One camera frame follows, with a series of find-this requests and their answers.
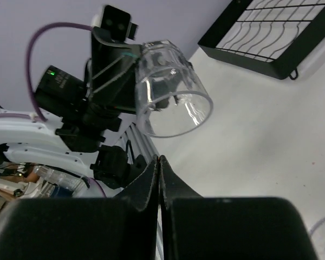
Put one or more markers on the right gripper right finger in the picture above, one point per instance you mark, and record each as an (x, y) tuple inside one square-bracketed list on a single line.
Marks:
[(195, 227)]

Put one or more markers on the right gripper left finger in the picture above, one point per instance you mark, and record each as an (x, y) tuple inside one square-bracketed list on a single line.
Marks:
[(60, 228)]

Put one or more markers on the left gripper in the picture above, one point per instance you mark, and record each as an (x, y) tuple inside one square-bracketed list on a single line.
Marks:
[(112, 84)]

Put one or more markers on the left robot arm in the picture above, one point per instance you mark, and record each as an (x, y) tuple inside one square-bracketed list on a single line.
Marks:
[(117, 167)]

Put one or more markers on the clear cup lower back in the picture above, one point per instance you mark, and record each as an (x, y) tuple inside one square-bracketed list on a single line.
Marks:
[(170, 98)]

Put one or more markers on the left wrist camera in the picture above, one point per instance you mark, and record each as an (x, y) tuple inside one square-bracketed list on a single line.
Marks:
[(116, 21)]

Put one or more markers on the aluminium mounting rail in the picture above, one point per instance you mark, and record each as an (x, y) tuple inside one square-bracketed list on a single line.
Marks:
[(140, 146)]

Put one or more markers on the black wire dish rack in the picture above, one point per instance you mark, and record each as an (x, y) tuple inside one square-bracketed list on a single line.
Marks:
[(279, 39)]

